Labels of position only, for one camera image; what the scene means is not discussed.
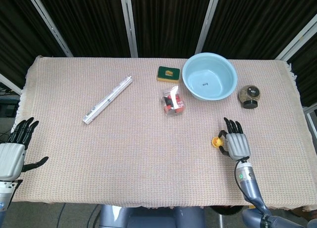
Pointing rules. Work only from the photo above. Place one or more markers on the pink woven tablecloth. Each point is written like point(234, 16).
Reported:
point(123, 158)

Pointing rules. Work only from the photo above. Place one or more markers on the round spice jar black lid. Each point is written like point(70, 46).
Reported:
point(249, 97)

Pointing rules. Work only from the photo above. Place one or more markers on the black curtain panel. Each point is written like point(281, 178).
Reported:
point(257, 22)
point(305, 77)
point(86, 22)
point(168, 22)
point(19, 35)

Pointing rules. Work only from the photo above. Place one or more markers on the clear bag of red items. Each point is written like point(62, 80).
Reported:
point(173, 102)

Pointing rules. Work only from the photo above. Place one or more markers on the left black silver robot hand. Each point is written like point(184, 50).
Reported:
point(10, 160)

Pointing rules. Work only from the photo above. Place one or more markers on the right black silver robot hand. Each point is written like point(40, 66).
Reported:
point(237, 145)

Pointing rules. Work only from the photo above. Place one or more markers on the white metal frame post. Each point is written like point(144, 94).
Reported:
point(50, 25)
point(208, 22)
point(128, 22)
point(297, 37)
point(10, 83)
point(310, 116)

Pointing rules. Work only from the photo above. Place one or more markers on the long white printed tube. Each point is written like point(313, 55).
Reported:
point(107, 100)

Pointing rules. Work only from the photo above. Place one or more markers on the light blue plastic bowl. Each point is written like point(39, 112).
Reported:
point(209, 77)

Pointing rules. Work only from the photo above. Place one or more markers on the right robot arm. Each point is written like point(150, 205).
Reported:
point(252, 188)

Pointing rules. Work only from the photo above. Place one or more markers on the green yellow sponge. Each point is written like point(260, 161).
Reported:
point(168, 74)

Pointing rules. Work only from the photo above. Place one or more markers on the blue-grey robot torso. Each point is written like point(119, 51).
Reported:
point(148, 216)

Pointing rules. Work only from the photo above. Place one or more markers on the yellow plastic cup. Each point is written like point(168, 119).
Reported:
point(214, 144)

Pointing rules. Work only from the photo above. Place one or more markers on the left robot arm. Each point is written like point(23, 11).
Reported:
point(5, 196)

